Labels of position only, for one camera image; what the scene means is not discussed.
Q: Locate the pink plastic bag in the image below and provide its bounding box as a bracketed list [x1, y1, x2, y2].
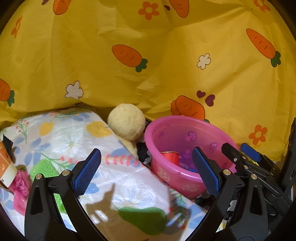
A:
[9, 170, 32, 216]

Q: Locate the red gold paper cup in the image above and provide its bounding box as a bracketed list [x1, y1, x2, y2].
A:
[161, 151, 180, 166]

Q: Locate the large orange apple paper cup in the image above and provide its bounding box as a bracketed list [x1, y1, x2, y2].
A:
[0, 140, 18, 187]

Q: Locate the black plastic bag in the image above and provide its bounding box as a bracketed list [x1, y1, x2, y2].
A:
[2, 135, 13, 160]

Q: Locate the floral plastic bed cover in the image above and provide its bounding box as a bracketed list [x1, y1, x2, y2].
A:
[1, 108, 206, 240]

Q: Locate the pink plastic bucket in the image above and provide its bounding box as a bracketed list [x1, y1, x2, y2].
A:
[144, 115, 237, 199]

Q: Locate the yellow carrot print curtain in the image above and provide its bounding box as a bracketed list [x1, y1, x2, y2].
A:
[1, 1, 295, 161]

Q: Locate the cream round plush toy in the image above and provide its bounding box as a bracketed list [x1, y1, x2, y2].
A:
[107, 103, 145, 141]

